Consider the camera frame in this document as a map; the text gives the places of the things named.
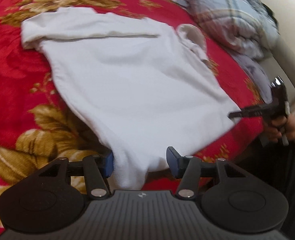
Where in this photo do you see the person's right hand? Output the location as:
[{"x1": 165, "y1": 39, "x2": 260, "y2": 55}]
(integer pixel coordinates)
[{"x1": 263, "y1": 114, "x2": 295, "y2": 143}]

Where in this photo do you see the plaid blue quilt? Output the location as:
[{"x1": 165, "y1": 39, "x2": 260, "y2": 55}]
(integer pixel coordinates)
[{"x1": 183, "y1": 0, "x2": 279, "y2": 59}]

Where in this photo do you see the red floral bed blanket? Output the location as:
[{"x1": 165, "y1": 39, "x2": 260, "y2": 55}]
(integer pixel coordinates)
[{"x1": 0, "y1": 0, "x2": 266, "y2": 230}]

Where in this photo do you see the grey folded cloth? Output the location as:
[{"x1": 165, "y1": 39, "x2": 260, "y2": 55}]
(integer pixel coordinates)
[{"x1": 227, "y1": 49, "x2": 272, "y2": 103}]

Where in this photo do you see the white t-shirt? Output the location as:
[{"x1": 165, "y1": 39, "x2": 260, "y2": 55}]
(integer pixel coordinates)
[{"x1": 21, "y1": 7, "x2": 238, "y2": 190}]

